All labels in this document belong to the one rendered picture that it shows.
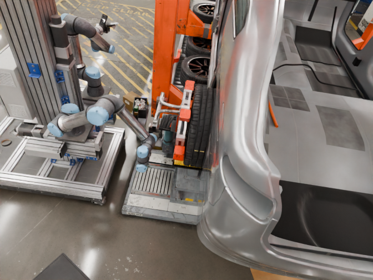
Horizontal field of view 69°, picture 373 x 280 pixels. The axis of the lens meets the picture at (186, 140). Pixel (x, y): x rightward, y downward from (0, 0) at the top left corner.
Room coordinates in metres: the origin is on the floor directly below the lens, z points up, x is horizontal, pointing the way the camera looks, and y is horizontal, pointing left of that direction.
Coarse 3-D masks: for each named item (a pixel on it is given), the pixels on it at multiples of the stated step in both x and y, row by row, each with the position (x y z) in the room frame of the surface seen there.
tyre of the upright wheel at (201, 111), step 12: (204, 96) 1.62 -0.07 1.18; (204, 108) 1.51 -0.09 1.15; (192, 120) 1.43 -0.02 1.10; (204, 120) 1.44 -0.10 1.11; (192, 132) 1.36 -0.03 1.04; (204, 132) 1.38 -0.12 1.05; (192, 144) 1.32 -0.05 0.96; (204, 144) 1.33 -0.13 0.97; (192, 156) 1.31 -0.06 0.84; (204, 156) 1.32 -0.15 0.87
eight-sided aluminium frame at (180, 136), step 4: (184, 92) 1.70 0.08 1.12; (188, 92) 1.71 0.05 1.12; (184, 96) 1.65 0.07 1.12; (188, 96) 1.86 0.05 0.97; (184, 100) 1.61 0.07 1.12; (188, 100) 1.61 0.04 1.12; (188, 104) 1.56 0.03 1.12; (180, 108) 1.52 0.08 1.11; (184, 108) 1.52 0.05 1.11; (188, 108) 1.52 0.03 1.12; (180, 124) 1.43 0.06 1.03; (184, 124) 1.44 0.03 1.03; (184, 128) 1.42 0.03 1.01; (184, 132) 1.40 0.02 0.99; (180, 136) 1.37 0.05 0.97; (184, 136) 1.38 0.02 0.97; (176, 140) 1.36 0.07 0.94; (180, 140) 1.36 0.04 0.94; (184, 140) 1.37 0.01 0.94; (176, 144) 1.36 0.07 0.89
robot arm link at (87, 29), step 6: (78, 18) 1.89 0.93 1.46; (78, 24) 1.85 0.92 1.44; (84, 24) 1.87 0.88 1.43; (90, 24) 1.92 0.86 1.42; (78, 30) 1.84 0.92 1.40; (84, 30) 1.85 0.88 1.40; (90, 30) 1.89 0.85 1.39; (96, 30) 1.95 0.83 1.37; (90, 36) 1.89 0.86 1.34; (96, 36) 1.95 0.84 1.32; (96, 42) 1.98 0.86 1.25; (102, 42) 2.02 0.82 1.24; (102, 48) 2.07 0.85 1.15; (108, 48) 2.10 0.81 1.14; (114, 48) 2.16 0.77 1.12
